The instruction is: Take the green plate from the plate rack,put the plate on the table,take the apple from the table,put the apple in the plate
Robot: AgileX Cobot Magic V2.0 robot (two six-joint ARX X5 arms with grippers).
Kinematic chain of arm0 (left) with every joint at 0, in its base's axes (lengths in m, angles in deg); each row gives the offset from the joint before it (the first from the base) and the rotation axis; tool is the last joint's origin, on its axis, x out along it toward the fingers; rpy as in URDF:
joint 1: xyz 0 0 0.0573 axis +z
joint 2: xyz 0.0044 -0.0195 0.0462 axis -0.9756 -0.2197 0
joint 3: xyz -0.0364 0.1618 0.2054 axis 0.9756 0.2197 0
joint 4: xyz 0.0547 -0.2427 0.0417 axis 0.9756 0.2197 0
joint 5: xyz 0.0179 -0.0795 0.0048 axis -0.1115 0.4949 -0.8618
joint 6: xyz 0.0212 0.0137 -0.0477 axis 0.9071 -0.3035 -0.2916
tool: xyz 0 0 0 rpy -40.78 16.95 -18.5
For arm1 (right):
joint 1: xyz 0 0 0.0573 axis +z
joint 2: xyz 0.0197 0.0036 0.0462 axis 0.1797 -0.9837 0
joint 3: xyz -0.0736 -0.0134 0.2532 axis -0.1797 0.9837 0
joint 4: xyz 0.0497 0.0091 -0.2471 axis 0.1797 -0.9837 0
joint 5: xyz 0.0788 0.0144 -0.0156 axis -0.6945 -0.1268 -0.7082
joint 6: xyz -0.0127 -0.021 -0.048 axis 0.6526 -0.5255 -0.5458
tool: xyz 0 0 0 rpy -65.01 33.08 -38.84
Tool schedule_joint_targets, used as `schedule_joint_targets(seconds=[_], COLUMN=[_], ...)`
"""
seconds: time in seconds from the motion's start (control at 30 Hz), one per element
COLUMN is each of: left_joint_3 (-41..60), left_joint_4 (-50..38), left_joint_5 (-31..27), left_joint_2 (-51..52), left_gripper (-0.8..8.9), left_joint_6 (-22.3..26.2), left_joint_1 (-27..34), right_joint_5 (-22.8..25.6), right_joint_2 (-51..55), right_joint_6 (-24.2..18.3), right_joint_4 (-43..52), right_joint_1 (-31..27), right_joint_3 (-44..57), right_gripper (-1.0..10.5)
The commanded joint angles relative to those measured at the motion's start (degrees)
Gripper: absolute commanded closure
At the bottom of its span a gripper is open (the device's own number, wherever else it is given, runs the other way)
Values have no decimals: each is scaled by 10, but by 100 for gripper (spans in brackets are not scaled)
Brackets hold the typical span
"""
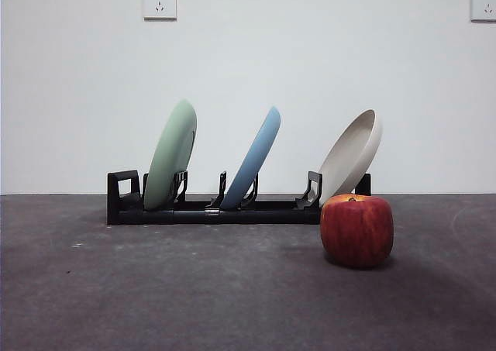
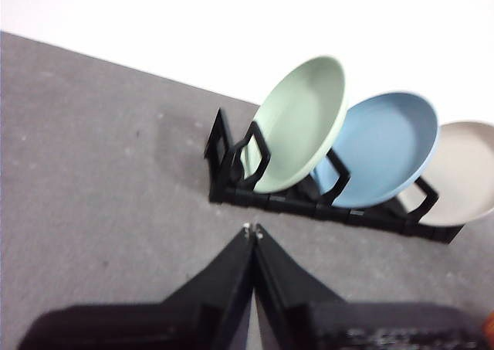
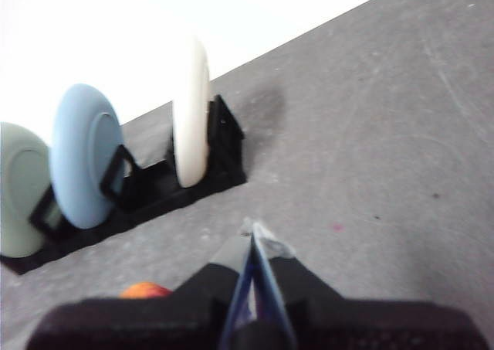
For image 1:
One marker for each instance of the white wall socket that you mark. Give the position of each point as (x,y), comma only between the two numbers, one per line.
(160,2)
(484,4)

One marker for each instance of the red apple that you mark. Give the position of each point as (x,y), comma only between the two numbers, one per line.
(356,231)

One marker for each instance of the green plate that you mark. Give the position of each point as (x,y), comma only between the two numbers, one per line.
(170,153)

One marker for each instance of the beige plate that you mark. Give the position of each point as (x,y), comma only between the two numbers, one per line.
(348,161)

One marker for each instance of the blue plate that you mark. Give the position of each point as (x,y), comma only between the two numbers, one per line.
(252,161)

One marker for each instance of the black plate rack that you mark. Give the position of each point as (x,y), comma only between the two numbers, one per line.
(186,216)

